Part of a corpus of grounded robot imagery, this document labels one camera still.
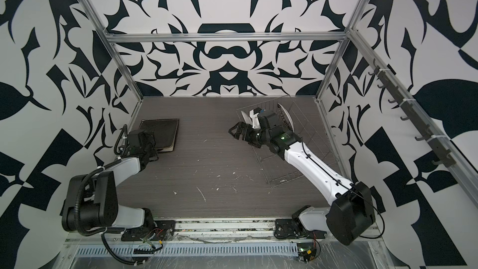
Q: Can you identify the white cable duct strip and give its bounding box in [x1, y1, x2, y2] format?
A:
[74, 242, 299, 258]

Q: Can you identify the black plate orange rim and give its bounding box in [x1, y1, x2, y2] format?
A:
[139, 119, 179, 153]

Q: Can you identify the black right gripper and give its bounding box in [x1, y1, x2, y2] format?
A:
[230, 121, 273, 148]

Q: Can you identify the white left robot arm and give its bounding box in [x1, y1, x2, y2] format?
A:
[62, 126, 163, 267]

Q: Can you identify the round white plate in rack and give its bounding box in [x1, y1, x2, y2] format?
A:
[241, 111, 253, 125]

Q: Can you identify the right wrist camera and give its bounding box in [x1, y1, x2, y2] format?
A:
[249, 107, 267, 129]

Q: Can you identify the wire metal dish rack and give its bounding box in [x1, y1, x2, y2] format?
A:
[237, 96, 340, 188]

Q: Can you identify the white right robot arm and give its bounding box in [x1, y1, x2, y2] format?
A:
[228, 108, 375, 245]

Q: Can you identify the round white plate green rim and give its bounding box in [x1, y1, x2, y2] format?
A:
[277, 103, 295, 132]

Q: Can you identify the aluminium cage frame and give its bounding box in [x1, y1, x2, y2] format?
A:
[63, 0, 478, 217]

